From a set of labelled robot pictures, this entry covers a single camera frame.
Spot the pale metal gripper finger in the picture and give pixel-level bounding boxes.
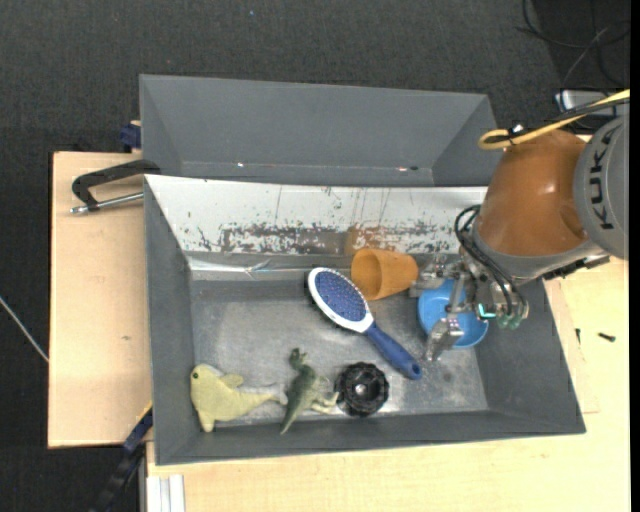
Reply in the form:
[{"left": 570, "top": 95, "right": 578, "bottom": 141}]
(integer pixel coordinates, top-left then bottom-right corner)
[
  {"left": 444, "top": 316, "right": 467, "bottom": 350},
  {"left": 424, "top": 319, "right": 449, "bottom": 363}
]

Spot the blue bowl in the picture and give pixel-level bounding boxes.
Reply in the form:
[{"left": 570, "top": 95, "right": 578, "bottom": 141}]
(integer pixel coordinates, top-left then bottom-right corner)
[{"left": 416, "top": 278, "right": 490, "bottom": 350}]

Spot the orange cup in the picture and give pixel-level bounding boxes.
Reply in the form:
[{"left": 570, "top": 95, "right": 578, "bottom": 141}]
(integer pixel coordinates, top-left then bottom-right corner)
[{"left": 350, "top": 248, "right": 420, "bottom": 302}]

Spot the black round knob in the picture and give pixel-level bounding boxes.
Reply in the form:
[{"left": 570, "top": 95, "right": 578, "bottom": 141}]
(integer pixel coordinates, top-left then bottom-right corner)
[{"left": 333, "top": 362, "right": 391, "bottom": 418}]

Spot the blue and white hairbrush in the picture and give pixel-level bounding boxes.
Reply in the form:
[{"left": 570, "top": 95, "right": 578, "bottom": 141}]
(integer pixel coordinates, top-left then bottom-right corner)
[{"left": 306, "top": 266, "right": 424, "bottom": 382}]

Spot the green toy dinosaur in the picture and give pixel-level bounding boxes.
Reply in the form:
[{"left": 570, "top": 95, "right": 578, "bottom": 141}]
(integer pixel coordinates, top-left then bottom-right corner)
[{"left": 278, "top": 347, "right": 341, "bottom": 436}]

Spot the pale green plush dolphin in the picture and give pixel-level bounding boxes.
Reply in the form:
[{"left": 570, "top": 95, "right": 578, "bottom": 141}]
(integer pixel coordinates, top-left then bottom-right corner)
[{"left": 189, "top": 363, "right": 289, "bottom": 434}]

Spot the grey metal bin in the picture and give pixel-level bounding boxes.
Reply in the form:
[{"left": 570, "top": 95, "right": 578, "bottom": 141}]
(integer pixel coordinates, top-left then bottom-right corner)
[{"left": 138, "top": 73, "right": 587, "bottom": 467}]

